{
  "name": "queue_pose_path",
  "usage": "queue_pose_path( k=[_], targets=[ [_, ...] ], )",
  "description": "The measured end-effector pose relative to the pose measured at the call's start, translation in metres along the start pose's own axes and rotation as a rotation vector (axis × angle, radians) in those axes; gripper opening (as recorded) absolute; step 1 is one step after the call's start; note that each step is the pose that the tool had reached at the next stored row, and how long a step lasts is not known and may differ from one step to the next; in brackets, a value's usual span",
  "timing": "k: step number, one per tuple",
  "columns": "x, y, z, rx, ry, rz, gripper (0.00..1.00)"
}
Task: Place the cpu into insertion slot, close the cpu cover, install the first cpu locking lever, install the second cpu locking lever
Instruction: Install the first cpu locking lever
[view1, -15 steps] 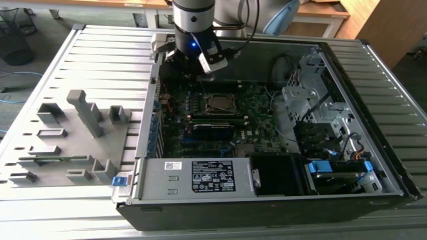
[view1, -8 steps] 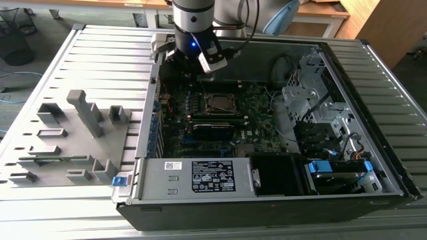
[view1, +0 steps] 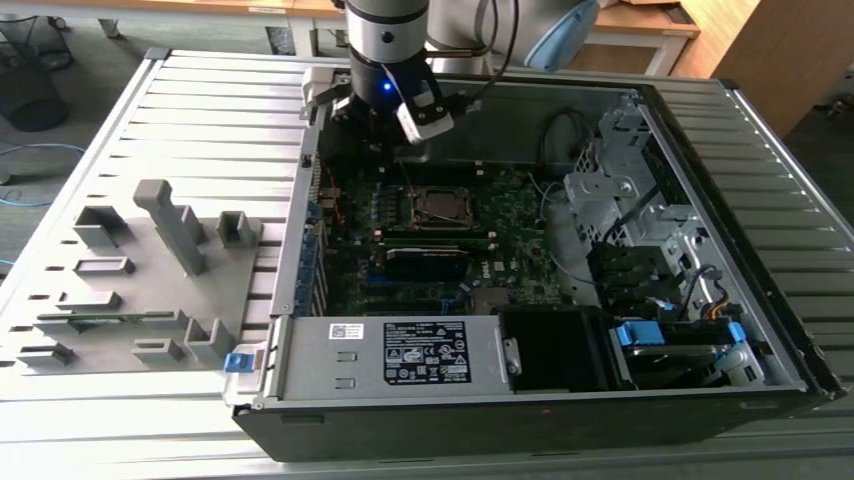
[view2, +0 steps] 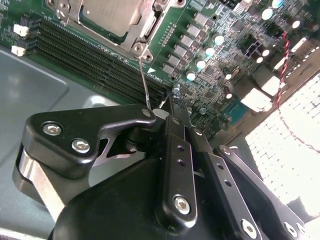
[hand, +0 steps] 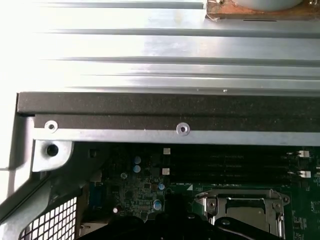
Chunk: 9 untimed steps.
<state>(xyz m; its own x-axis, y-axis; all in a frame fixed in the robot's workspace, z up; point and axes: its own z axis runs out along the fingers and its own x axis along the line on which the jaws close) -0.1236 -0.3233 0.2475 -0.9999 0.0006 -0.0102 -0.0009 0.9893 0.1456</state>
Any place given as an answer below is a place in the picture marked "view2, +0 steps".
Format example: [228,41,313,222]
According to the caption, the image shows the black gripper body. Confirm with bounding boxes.
[48,156,241,240]

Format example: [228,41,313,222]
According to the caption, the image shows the metal CPU locking lever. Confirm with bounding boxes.
[138,56,153,110]

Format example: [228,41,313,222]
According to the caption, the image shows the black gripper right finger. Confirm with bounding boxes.
[166,96,311,240]

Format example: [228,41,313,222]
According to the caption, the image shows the silver CPU green edge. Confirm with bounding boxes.
[79,0,141,38]

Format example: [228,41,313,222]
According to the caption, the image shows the metal socket cover frame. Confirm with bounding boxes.
[53,0,161,53]

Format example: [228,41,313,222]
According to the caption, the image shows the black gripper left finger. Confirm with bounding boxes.
[11,103,199,228]

